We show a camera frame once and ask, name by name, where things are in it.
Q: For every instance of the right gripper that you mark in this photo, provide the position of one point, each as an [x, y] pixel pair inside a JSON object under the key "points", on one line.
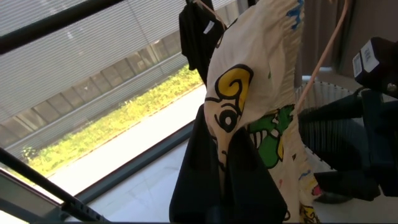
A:
{"points": [[379, 140]]}

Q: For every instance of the cream printed garment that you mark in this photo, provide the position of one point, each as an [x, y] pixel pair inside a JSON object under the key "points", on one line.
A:
{"points": [[264, 46]]}

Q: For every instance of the window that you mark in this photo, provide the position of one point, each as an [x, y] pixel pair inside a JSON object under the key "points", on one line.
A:
{"points": [[140, 161]]}

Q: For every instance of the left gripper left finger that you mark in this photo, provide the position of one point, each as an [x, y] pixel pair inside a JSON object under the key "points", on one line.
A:
{"points": [[192, 186]]}

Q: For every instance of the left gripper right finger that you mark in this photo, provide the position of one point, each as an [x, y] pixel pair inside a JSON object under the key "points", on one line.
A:
{"points": [[255, 193]]}

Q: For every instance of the white laundry basket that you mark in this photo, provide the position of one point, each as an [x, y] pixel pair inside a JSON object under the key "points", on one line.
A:
{"points": [[329, 137]]}

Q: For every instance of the black garment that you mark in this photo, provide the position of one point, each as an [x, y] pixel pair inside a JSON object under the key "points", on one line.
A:
{"points": [[196, 40]]}

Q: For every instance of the pink clothes hanger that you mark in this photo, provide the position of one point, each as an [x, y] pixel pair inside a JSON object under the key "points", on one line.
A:
{"points": [[322, 56], [211, 13]]}

